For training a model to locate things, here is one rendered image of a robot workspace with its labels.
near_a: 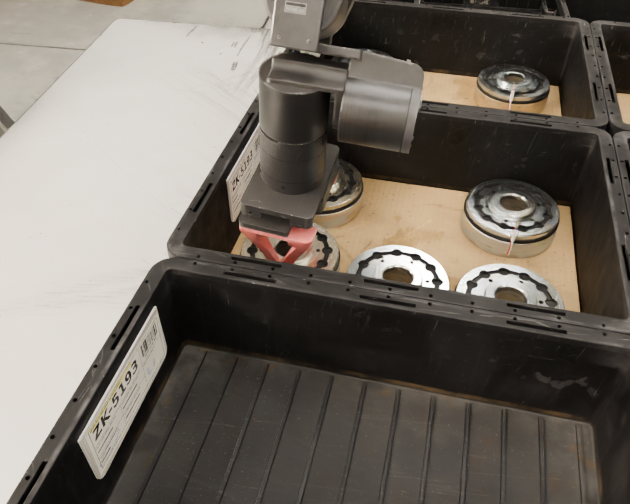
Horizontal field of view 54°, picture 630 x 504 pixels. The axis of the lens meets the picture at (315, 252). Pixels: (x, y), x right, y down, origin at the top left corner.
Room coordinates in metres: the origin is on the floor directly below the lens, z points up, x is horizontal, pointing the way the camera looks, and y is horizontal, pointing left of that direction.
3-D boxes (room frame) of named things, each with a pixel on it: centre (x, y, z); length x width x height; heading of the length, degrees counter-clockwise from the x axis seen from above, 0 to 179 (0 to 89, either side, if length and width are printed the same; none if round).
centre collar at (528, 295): (0.39, -0.18, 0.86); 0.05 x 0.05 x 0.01
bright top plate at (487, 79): (0.82, -0.29, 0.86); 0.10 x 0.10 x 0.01
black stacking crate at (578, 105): (0.78, -0.16, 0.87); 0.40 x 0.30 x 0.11; 77
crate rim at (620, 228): (0.49, -0.09, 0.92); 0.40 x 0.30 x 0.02; 77
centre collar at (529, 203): (0.54, -0.22, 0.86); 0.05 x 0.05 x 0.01
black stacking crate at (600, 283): (0.49, -0.09, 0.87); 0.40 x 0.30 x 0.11; 77
